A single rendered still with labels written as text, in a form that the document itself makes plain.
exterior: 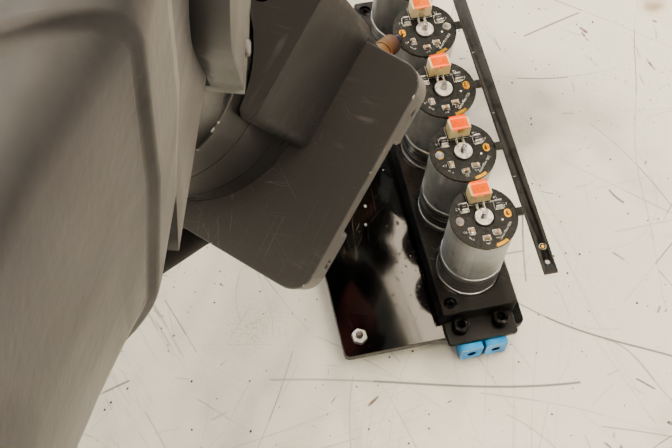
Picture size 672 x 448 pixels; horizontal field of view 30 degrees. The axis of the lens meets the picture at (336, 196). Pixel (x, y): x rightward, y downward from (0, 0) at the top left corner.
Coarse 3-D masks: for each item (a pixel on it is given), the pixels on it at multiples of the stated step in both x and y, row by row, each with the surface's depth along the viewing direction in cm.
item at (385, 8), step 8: (376, 0) 51; (384, 0) 50; (392, 0) 50; (400, 0) 50; (408, 0) 50; (376, 8) 52; (384, 8) 51; (392, 8) 51; (400, 8) 50; (376, 16) 52; (384, 16) 51; (392, 16) 51; (376, 24) 52; (384, 24) 52; (392, 24) 51; (376, 32) 53; (384, 32) 52; (392, 32) 52; (376, 40) 53
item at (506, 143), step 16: (464, 0) 50; (464, 16) 49; (464, 32) 49; (480, 48) 49; (480, 64) 48; (480, 80) 48; (496, 96) 48; (496, 112) 47; (496, 128) 47; (496, 144) 47; (512, 144) 47; (512, 160) 46; (512, 176) 46; (528, 192) 46; (528, 208) 46; (528, 224) 45; (544, 240) 45; (544, 256) 45; (544, 272) 44
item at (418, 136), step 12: (444, 96) 48; (420, 120) 48; (432, 120) 48; (444, 120) 47; (408, 132) 50; (420, 132) 49; (432, 132) 48; (408, 144) 50; (420, 144) 49; (408, 156) 51; (420, 156) 50; (420, 168) 51
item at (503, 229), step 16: (464, 192) 46; (496, 192) 46; (464, 208) 45; (496, 208) 45; (512, 208) 45; (464, 224) 45; (496, 224) 45; (512, 224) 45; (464, 240) 45; (480, 240) 45; (496, 240) 45
